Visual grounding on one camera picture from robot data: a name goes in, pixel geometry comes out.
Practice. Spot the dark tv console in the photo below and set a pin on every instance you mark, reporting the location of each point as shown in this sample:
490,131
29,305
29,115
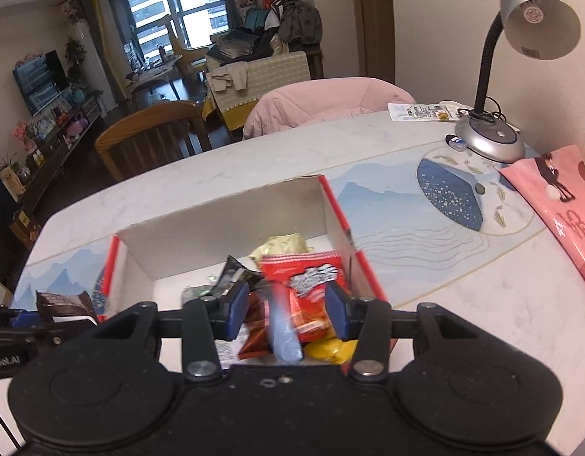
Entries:
58,148

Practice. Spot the cream yellow snack bag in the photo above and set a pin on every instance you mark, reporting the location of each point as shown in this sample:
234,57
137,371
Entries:
280,245

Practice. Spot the red lion chips bag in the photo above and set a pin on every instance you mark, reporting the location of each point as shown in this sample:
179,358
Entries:
301,280

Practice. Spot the yellow minion lollipop card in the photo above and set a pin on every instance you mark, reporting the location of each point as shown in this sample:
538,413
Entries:
331,350

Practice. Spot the wall television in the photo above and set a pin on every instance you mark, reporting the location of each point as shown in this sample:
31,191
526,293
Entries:
40,79

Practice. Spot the green silver snack packet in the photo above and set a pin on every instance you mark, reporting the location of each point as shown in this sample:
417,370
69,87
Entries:
199,291

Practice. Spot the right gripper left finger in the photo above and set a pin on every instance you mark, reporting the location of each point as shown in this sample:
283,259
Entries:
205,321

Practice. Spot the copper foil snack bag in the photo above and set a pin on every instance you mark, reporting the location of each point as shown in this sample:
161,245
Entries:
256,321

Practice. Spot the light blue snack packet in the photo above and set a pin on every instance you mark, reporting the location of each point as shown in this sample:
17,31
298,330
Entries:
282,333

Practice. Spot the wooden dining chair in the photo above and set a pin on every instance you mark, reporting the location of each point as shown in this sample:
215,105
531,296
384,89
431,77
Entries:
151,138

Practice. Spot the white snack wrapper by lamp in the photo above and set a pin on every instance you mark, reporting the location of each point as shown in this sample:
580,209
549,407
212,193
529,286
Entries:
445,111

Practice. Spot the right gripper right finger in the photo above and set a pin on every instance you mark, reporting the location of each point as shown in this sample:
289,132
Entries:
366,321

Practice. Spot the dark brown snack packet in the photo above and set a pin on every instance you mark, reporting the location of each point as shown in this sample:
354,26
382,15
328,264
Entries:
53,308

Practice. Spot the wooden door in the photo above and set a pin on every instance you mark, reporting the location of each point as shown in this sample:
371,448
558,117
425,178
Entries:
375,36

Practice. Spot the sofa with cream cover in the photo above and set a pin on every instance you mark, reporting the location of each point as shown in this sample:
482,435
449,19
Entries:
274,48

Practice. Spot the brown paper gift bag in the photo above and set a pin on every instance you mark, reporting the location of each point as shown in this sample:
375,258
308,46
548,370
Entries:
25,227

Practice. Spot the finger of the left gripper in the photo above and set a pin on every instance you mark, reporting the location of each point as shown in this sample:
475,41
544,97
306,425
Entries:
26,319

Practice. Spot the pink padded chair cover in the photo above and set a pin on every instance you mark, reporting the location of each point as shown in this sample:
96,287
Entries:
308,102

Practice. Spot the pink patterned bag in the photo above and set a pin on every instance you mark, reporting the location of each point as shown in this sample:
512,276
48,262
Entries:
554,186

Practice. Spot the black gold snack packet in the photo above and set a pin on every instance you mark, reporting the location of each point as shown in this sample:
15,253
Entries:
234,272

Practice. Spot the red cardboard box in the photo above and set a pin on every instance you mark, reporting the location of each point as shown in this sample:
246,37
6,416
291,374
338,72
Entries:
150,263

